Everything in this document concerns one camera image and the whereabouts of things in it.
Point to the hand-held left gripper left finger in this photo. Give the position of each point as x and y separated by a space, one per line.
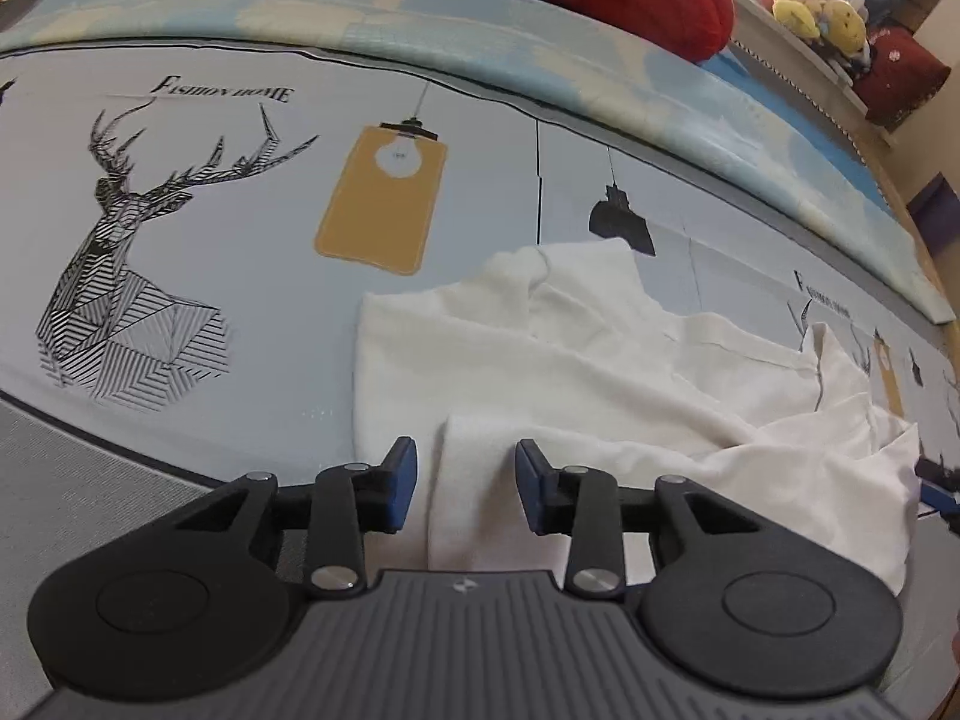
406 481

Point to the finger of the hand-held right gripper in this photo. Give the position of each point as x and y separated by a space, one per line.
943 496

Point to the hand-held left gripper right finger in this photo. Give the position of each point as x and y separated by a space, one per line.
527 489

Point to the white shirt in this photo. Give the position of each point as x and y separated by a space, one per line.
615 390

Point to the deer print bed sheet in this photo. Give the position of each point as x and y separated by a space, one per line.
247 270

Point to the purple board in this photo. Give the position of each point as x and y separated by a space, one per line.
937 210

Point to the dark red cushion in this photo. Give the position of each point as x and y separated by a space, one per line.
898 79

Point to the light blue patterned blanket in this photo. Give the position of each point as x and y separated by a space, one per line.
480 30

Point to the yellow plush toy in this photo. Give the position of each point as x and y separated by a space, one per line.
796 4
844 21

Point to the wooden bed frame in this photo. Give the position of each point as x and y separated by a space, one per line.
911 240

